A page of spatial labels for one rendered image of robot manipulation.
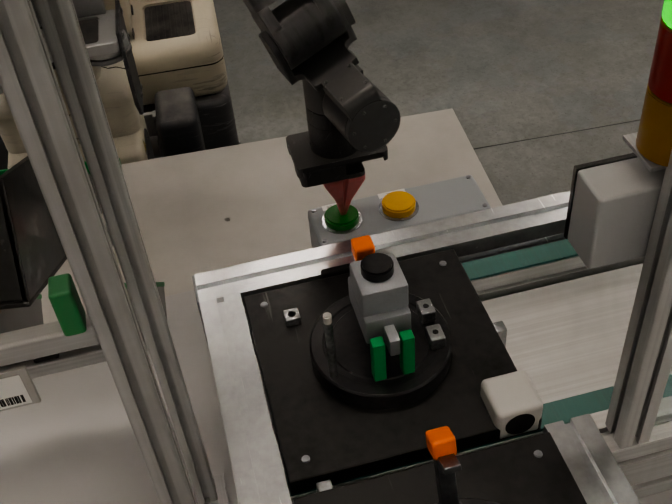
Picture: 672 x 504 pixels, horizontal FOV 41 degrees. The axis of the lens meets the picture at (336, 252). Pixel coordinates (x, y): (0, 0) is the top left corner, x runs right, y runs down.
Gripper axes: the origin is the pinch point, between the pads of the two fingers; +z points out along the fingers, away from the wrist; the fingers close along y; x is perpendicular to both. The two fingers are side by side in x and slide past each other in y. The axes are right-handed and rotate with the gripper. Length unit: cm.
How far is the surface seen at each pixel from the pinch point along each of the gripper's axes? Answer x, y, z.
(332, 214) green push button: -0.1, -1.3, 0.8
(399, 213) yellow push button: -2.2, 6.3, 1.1
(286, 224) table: 12.6, -5.5, 12.0
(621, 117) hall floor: 126, 115, 99
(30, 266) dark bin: -38, -25, -34
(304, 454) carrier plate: -31.3, -11.6, 1.0
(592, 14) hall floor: 187, 134, 99
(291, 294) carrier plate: -11.3, -8.5, 0.9
